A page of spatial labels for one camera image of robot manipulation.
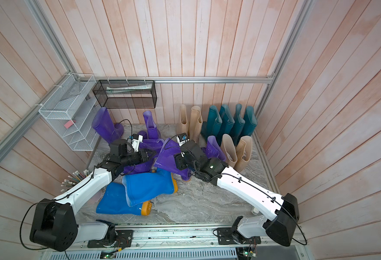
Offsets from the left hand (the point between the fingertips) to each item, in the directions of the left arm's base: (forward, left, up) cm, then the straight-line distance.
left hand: (155, 154), depth 82 cm
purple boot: (+18, +32, +3) cm, 37 cm away
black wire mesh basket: (+44, +24, +7) cm, 50 cm away
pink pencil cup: (-11, +39, -4) cm, 40 cm away
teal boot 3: (+18, -38, +7) cm, 42 cm away
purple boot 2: (+12, +2, +5) cm, 13 cm away
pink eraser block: (+13, +46, +9) cm, 49 cm away
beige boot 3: (-2, -43, +7) cm, 44 cm away
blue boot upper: (-15, +6, -6) cm, 18 cm away
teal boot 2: (+18, -31, +6) cm, 37 cm away
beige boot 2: (+15, -14, +5) cm, 21 cm away
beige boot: (+19, -21, +4) cm, 29 cm away
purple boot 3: (+8, +3, -2) cm, 8 cm away
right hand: (-3, -12, +6) cm, 14 cm away
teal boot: (+17, -51, +7) cm, 54 cm away
